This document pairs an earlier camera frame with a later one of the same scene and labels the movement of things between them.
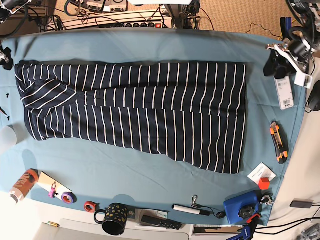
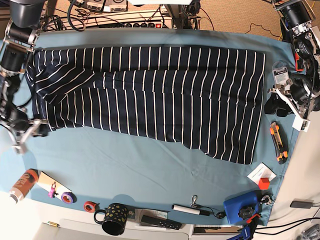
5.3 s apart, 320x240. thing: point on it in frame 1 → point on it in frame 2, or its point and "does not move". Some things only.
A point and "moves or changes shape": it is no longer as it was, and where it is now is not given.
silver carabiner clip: (194, 198) does not move
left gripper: (5, 59) → (22, 127)
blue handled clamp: (248, 230) does not move
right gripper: (299, 51) → (297, 93)
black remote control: (162, 222) does not move
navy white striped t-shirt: (194, 113) moves or changes shape
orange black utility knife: (280, 142) does not move
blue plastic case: (240, 208) does not move
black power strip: (148, 25) does not move
